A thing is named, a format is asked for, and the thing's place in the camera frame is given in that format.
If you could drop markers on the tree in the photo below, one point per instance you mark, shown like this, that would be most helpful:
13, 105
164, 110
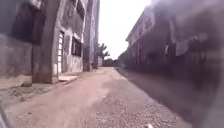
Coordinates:
101, 50

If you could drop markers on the brown dirt road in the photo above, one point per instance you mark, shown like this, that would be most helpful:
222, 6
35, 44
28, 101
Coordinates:
100, 96

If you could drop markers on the long building with dark fence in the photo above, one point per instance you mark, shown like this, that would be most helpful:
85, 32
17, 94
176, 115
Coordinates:
166, 43

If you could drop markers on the grey weathered concrete building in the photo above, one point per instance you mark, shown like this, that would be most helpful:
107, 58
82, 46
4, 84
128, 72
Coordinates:
50, 36

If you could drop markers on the raised concrete pavement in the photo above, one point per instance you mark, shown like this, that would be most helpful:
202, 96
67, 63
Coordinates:
20, 87

